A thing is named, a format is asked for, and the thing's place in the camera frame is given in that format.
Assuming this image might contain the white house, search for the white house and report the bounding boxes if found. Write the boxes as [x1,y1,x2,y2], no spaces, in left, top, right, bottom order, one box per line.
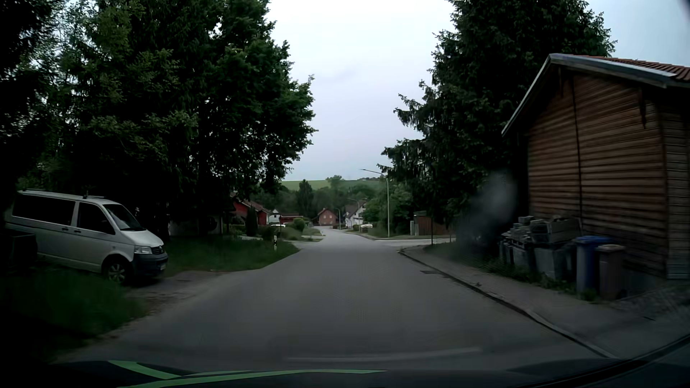
[344,203,368,228]

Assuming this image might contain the green hillside field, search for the green hillside field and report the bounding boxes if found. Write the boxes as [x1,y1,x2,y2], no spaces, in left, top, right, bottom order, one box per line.
[280,179,385,191]

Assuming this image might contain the dark green bushes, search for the dark green bushes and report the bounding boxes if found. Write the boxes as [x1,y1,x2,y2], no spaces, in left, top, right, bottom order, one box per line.
[258,217,322,242]

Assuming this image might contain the wooden shed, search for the wooden shed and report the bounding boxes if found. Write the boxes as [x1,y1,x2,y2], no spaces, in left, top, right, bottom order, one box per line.
[410,211,451,237]

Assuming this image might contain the red house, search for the red house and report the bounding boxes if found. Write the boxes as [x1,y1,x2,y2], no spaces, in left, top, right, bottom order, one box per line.
[232,198,270,227]

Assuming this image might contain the grey asphalt road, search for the grey asphalt road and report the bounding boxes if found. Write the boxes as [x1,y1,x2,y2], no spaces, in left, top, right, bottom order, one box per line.
[56,226,618,373]

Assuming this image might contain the grass verge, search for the grass verge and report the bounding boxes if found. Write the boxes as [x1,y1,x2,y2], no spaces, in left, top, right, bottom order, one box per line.
[0,235,300,362]

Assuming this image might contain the tall dark conifer tree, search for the tall dark conifer tree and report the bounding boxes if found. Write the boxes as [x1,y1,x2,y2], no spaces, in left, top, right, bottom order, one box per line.
[380,0,616,238]

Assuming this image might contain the car's own bonnet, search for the car's own bonnet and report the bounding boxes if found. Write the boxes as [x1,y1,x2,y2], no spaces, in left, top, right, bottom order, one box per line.
[49,334,690,388]

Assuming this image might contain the stack of grey concrete blocks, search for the stack of grey concrete blocks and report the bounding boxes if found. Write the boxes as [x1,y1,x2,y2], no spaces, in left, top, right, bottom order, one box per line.
[498,215,582,282]

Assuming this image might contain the large dark deciduous trees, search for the large dark deciduous trees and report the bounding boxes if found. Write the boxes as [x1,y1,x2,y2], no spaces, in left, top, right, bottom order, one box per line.
[0,0,317,238]

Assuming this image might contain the grey paved pavement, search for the grey paved pavement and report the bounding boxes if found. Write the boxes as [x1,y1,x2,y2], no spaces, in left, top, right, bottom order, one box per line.
[400,245,690,360]

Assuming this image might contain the blue wheelie bin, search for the blue wheelie bin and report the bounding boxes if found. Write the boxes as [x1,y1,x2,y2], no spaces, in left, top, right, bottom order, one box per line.
[573,235,613,295]

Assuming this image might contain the wooden barn with tiled roof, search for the wooden barn with tiled roof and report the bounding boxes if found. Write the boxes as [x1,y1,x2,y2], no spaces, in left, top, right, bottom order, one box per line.
[501,53,690,281]

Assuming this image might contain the silver van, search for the silver van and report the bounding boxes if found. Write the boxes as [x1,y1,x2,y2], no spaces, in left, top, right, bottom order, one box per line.
[4,189,169,286]

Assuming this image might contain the lamp post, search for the lamp post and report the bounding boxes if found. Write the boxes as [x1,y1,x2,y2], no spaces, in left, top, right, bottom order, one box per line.
[360,168,391,238]

